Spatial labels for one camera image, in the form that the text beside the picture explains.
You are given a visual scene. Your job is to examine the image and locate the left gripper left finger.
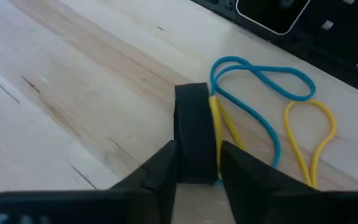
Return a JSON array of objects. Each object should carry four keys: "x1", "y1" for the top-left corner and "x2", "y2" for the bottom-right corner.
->
[{"x1": 109, "y1": 139, "x2": 179, "y2": 224}]

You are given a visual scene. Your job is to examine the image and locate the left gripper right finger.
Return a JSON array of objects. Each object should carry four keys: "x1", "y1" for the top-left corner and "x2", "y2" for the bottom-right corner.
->
[{"x1": 221, "y1": 139, "x2": 319, "y2": 224}]

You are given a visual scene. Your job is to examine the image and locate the yellow rubber band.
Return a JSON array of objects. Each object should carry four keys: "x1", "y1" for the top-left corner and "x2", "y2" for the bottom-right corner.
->
[{"x1": 208, "y1": 95, "x2": 337, "y2": 190}]

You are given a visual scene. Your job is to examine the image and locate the black wide rubber band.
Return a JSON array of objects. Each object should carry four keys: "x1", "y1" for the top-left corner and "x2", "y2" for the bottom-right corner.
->
[{"x1": 173, "y1": 82, "x2": 219, "y2": 185}]

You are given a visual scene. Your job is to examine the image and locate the blue rubber band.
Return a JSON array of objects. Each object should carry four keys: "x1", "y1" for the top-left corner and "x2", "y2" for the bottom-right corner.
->
[{"x1": 209, "y1": 55, "x2": 317, "y2": 169}]

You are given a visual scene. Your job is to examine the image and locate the white-edged black panel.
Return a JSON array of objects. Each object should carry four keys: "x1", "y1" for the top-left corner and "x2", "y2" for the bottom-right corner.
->
[{"x1": 234, "y1": 0, "x2": 312, "y2": 35}]

